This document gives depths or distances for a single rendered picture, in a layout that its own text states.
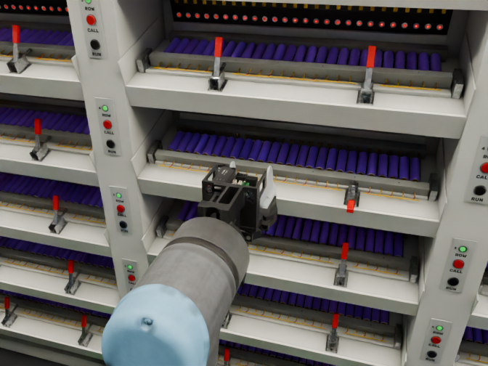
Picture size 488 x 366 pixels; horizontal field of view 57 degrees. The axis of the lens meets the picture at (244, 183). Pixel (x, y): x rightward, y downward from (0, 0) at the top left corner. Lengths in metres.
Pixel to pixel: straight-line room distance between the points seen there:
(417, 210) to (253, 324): 0.51
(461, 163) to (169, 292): 0.58
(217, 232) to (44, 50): 0.71
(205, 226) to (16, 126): 0.82
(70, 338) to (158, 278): 1.10
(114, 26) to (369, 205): 0.57
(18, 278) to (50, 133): 0.48
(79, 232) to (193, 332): 0.83
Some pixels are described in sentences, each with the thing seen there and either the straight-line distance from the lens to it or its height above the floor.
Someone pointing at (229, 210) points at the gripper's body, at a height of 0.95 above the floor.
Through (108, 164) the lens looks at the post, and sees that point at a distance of 1.00.
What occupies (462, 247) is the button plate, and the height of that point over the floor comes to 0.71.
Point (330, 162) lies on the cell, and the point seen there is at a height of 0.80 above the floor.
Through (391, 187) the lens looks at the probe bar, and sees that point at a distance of 0.90.
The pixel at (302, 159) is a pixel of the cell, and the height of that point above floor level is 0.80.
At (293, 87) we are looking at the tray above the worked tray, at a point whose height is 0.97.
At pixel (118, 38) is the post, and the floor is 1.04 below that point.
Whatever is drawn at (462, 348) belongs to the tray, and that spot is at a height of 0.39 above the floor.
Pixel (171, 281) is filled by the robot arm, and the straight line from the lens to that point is 0.41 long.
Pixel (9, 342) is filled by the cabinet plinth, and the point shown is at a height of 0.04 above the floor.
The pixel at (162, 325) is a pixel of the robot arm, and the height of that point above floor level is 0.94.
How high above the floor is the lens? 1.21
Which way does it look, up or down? 29 degrees down
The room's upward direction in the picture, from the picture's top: straight up
